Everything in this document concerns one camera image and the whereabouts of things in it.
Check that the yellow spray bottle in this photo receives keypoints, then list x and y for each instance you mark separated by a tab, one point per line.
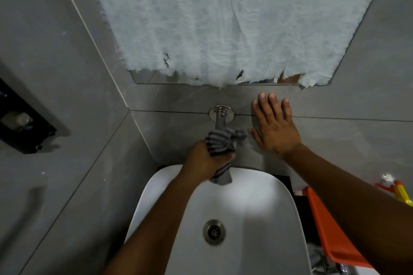
400	190

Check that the person's right forearm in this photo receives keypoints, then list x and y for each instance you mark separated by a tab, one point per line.
355	207

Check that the person's right thumb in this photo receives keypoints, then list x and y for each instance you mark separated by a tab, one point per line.
255	138

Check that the person's right middle finger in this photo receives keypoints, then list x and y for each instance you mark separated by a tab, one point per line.
266	106

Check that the person's right little finger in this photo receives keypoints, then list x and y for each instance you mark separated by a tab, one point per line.
287	109

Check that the person's left hand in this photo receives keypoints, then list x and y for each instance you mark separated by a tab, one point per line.
200	162

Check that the grey striped cleaning cloth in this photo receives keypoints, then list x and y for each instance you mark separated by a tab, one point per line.
222	149

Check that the black wall shelf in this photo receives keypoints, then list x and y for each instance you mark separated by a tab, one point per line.
22	123

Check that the white ceramic sink basin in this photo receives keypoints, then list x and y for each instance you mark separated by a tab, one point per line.
226	220

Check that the chrome sink drain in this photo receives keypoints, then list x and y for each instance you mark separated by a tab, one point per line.
214	232

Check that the chrome wall faucet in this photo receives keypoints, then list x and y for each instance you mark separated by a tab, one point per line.
220	116

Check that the person's right hand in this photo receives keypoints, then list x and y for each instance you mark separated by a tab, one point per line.
278	129

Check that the orange plastic tray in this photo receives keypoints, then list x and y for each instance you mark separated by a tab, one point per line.
329	229

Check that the person's left forearm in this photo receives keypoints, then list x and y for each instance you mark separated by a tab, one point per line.
151	229

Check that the person's left thumb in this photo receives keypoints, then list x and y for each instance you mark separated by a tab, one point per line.
227	158

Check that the white paper mirror covering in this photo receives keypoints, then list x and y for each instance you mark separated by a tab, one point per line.
232	17

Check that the wall mirror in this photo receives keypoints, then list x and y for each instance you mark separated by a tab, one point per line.
206	79

